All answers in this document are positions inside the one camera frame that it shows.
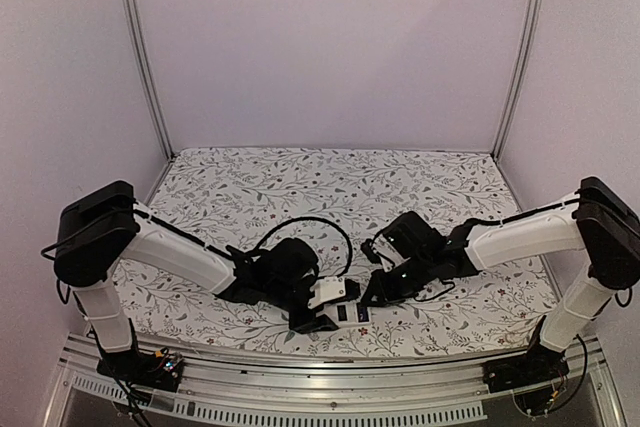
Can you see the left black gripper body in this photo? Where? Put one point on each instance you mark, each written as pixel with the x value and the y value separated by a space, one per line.
pixel 296 322

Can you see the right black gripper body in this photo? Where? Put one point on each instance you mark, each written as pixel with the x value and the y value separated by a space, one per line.
pixel 403 288

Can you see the white remote control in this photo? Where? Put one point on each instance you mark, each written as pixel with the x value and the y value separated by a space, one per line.
pixel 344 314

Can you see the purple battery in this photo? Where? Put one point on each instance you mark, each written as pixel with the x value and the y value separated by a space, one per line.
pixel 363 315

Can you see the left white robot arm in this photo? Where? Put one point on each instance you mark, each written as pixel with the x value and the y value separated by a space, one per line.
pixel 109 225

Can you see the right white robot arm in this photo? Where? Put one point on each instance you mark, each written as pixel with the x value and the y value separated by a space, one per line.
pixel 593 219

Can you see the floral patterned table mat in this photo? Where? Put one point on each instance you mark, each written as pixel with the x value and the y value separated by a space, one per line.
pixel 334 200

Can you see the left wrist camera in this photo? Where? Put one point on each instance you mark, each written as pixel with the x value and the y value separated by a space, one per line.
pixel 331 290

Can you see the front aluminium rail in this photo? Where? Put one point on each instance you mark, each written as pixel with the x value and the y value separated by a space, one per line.
pixel 231 387

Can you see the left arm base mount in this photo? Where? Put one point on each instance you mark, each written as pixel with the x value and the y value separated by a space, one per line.
pixel 161 370

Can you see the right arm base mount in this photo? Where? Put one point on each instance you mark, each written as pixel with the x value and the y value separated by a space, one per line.
pixel 535 378

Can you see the right aluminium frame post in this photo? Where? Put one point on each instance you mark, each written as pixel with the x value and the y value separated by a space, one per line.
pixel 526 42

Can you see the aluminium frame post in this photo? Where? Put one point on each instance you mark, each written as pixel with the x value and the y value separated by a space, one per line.
pixel 526 42
pixel 135 28

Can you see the left aluminium frame post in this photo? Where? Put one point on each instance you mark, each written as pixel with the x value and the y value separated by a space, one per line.
pixel 135 28

